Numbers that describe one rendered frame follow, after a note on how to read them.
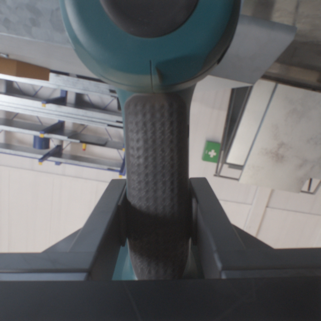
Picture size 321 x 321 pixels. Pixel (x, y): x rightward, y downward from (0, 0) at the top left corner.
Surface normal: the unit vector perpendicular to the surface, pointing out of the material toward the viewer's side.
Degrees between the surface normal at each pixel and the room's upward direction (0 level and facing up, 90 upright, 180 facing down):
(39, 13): 67
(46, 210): 90
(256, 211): 90
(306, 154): 78
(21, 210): 90
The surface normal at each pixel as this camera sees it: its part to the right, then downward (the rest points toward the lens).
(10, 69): 0.05, 0.27
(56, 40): -0.07, 0.61
